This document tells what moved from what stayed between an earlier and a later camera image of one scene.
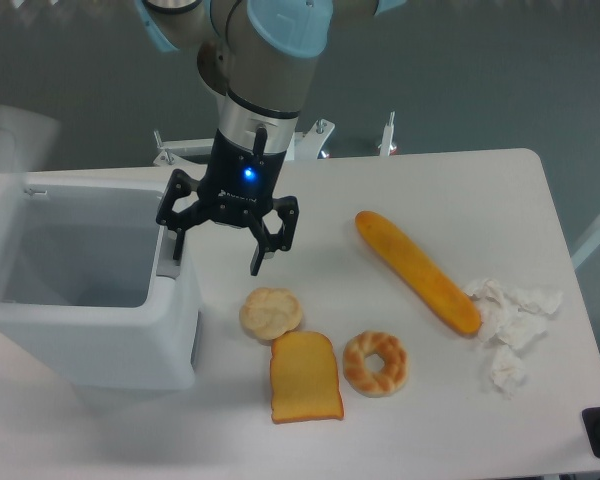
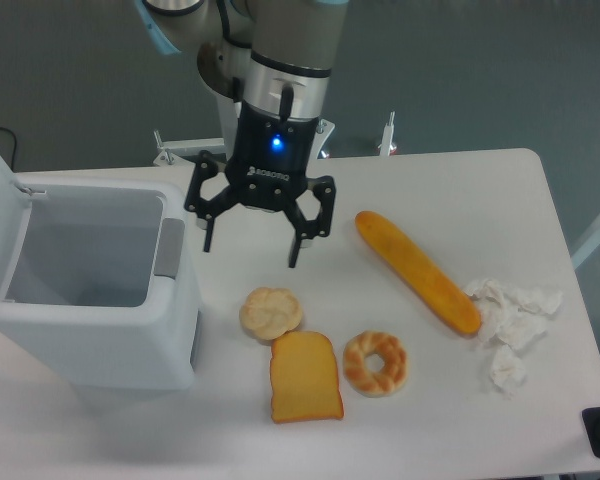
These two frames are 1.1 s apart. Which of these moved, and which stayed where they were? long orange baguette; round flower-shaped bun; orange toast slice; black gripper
Moved: black gripper
Stayed: round flower-shaped bun; orange toast slice; long orange baguette
